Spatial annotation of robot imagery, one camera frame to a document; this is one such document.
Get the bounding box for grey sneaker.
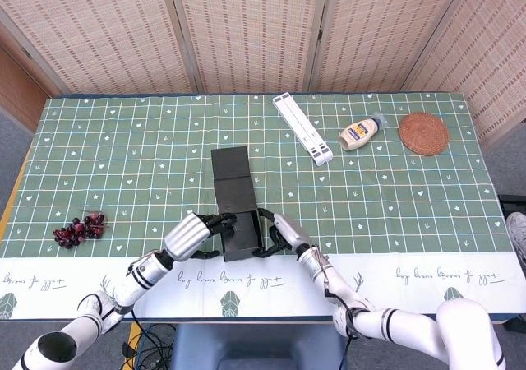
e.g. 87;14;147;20
505;212;526;271

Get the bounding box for bamboo folding screen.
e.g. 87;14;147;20
0;0;526;143

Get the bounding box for cream mayonnaise squeeze bottle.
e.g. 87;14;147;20
339;113;389;152

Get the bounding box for green grid deer tablecloth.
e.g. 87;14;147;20
0;93;514;320

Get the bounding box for black cardboard folding box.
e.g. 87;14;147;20
210;146;266;263

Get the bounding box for white folding stand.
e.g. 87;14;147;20
272;92;334;167

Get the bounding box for black floor cables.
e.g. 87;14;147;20
121;322;178;370

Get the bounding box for round woven rattan coaster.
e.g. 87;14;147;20
398;112;450;156

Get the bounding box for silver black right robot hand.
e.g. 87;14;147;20
252;207;311;260

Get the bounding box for dark red grape bunch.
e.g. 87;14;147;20
52;209;110;249

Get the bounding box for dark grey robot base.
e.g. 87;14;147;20
170;323;348;370

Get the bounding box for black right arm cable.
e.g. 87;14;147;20
316;254;361;358

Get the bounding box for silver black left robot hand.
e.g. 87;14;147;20
162;211;238;262

